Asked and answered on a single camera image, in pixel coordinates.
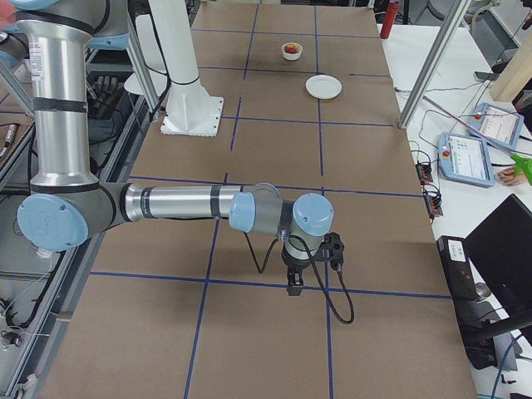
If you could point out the black computer box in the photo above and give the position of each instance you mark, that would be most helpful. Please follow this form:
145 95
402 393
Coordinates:
456 266

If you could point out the person's hand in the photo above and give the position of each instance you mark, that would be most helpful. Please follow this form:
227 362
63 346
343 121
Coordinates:
509 177

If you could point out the red yellow apple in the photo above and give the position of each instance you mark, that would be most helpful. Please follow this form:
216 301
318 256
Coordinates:
291 48

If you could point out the blue teach pendant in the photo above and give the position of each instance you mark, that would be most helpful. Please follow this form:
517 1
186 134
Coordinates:
498 124
465 159

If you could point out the black monitor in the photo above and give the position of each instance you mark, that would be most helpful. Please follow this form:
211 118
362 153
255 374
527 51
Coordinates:
500 249

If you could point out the aluminium frame post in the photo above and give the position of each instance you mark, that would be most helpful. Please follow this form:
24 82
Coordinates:
433 59

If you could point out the far blue teach pendant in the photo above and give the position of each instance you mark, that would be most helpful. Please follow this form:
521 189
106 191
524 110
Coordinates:
498 124

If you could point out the red cylinder bottle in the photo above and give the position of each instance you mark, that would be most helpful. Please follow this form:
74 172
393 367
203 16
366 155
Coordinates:
389 19

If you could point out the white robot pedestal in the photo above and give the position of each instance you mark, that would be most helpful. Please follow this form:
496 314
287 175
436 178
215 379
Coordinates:
167 47

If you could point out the green tipped metal grabber stick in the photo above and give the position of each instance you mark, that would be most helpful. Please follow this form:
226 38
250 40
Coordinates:
521 163

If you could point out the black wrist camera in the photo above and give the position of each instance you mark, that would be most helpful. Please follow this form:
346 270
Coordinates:
331 251

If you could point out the white plate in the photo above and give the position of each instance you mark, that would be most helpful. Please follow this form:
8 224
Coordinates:
323 87

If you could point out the orange black connector module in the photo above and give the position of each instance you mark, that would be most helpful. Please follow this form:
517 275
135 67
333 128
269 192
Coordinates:
423 171

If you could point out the near blue teach pendant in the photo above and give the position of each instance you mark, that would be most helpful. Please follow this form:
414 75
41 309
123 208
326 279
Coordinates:
465 159

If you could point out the white bowl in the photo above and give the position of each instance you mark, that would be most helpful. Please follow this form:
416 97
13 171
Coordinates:
292 57

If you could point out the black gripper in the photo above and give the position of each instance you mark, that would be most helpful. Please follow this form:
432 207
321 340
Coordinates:
294 264

